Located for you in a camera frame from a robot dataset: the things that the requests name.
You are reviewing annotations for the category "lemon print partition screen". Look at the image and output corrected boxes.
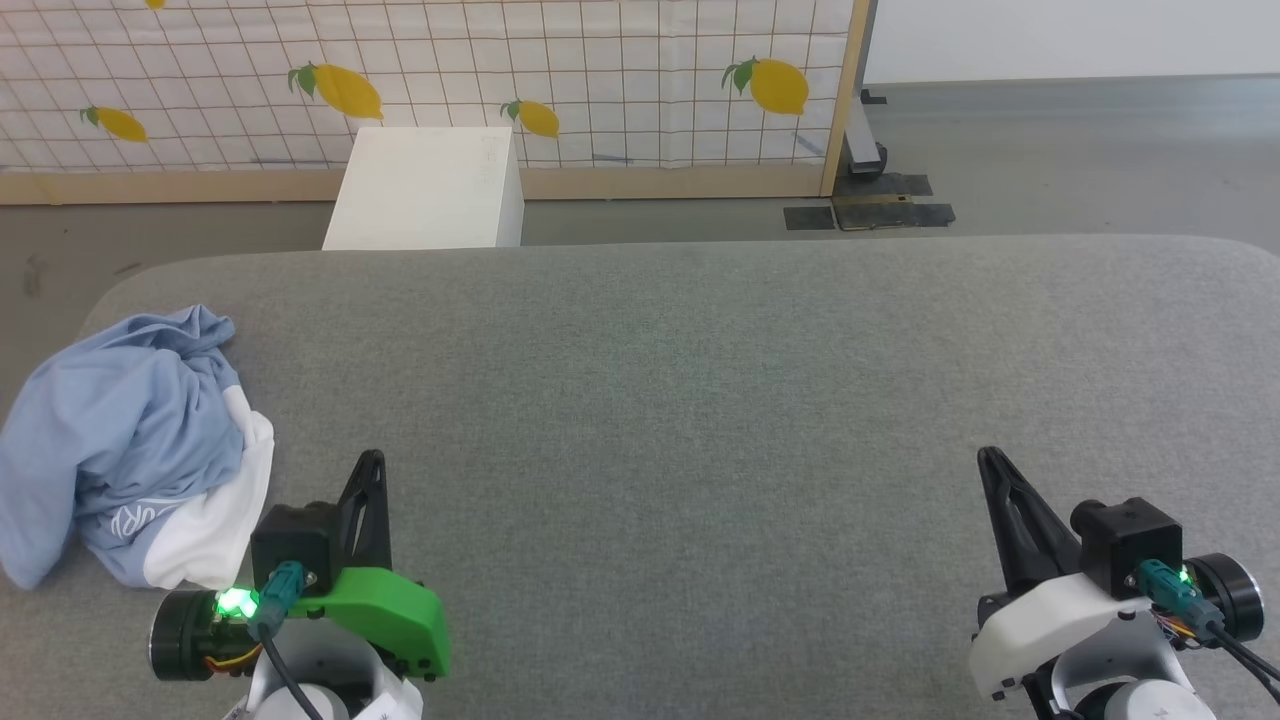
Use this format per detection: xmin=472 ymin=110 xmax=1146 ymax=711
xmin=0 ymin=0 xmax=873 ymax=207

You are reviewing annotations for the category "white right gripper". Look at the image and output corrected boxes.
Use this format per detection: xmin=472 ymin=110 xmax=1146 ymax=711
xmin=967 ymin=446 xmax=1153 ymax=703

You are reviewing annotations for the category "white box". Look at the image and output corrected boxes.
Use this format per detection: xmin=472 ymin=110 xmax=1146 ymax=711
xmin=321 ymin=126 xmax=526 ymax=251

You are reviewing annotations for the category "light blue and white shirt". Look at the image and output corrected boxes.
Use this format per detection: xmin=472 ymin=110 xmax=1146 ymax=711
xmin=0 ymin=304 xmax=277 ymax=592

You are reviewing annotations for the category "grey metal stand post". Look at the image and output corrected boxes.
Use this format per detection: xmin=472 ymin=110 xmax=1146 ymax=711
xmin=843 ymin=0 xmax=888 ymax=182

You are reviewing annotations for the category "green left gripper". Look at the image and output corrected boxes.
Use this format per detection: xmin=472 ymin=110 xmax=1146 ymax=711
xmin=288 ymin=449 xmax=452 ymax=683

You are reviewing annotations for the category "large black floor tape patch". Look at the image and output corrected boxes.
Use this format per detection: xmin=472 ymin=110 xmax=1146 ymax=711
xmin=832 ymin=173 xmax=957 ymax=232

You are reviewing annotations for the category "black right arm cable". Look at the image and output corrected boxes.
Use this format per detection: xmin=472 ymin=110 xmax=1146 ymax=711
xmin=1134 ymin=559 xmax=1280 ymax=703

